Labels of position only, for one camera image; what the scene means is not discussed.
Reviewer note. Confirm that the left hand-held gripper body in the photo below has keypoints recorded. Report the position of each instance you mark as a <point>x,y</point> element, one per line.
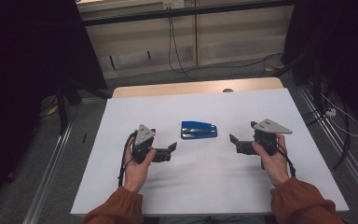
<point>144,137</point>

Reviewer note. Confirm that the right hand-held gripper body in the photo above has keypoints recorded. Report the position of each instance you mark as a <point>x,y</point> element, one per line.
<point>268,127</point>

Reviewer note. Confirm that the blue stapler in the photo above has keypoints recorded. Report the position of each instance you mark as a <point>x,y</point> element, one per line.
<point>199,130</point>

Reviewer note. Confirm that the white wall socket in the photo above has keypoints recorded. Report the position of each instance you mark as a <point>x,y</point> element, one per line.
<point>177,3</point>

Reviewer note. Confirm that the person's left hand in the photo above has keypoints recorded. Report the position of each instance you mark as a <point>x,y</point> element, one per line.
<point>135,174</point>

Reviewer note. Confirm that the brown round table cap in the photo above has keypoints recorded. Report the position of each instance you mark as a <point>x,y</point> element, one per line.
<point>227,90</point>

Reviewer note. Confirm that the black metal crossbar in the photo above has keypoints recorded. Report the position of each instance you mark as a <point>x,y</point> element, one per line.
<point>136,16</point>

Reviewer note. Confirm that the white table cover sheet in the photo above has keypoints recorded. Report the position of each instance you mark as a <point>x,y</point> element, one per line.
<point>199,186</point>

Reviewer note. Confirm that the aluminium floor rail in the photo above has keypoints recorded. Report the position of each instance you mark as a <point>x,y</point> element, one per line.
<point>354,169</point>
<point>48,174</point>

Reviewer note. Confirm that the black curtain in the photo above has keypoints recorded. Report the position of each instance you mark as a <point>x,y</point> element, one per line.
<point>12,62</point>
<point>348,46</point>

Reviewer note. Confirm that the small black stick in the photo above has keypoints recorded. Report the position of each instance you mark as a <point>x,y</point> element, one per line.
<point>84,137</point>

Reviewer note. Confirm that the black stand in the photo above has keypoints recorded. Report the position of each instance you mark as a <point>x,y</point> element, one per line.
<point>62,109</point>

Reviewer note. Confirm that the person's right hand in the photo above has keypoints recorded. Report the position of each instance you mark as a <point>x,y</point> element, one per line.
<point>275,168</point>

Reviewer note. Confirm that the white power plug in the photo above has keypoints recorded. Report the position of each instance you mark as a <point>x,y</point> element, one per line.
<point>331,112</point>

